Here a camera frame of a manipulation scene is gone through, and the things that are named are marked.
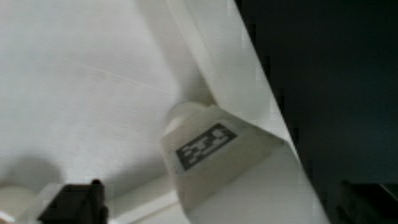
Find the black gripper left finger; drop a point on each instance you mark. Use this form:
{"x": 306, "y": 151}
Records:
{"x": 77, "y": 206}

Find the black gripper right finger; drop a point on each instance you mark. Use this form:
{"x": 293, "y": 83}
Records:
{"x": 368, "y": 203}

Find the white table leg with tag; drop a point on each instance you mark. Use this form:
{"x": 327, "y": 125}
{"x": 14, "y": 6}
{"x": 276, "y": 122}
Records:
{"x": 213, "y": 147}

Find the white square tabletop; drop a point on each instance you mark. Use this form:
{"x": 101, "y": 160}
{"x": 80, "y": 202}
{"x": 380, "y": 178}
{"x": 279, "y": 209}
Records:
{"x": 105, "y": 61}

